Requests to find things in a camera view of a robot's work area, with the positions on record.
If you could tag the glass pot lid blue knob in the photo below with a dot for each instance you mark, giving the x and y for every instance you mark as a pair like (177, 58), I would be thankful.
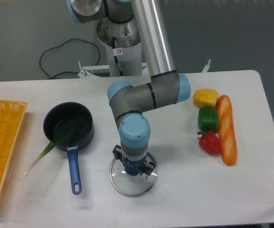
(133, 186)

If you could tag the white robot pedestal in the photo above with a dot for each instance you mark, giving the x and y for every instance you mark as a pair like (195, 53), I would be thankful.
(123, 47)

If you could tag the orange baguette bread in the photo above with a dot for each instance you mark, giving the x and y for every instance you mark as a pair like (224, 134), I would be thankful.
(226, 131)

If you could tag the yellow bell pepper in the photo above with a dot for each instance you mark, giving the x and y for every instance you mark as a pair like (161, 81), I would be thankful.
(205, 97)

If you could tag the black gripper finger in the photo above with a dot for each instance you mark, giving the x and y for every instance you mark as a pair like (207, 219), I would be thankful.
(117, 152)
(146, 168)

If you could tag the green spring onion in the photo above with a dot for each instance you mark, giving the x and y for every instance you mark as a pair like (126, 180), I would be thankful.
(56, 142)

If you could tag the black saucepan blue handle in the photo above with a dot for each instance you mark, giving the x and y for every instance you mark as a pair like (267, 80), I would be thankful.
(74, 145)

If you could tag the red bell pepper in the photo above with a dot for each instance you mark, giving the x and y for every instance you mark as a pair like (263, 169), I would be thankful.
(210, 143)

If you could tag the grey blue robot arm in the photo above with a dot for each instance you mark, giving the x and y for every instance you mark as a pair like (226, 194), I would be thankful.
(166, 87)

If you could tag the green bell pepper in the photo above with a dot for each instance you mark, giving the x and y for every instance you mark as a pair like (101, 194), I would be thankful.
(208, 119)

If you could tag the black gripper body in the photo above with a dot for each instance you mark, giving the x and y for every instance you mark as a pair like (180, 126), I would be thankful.
(133, 161)

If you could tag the white metal base frame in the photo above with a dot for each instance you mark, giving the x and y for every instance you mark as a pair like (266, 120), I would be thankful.
(103, 71)

